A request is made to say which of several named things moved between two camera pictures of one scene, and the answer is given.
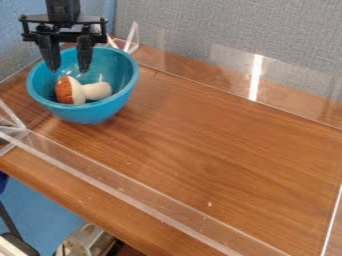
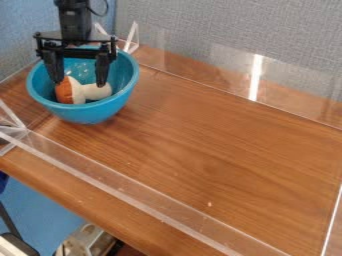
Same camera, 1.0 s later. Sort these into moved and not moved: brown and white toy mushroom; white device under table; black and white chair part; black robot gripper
Moved: black robot gripper
Not moved: black and white chair part; brown and white toy mushroom; white device under table
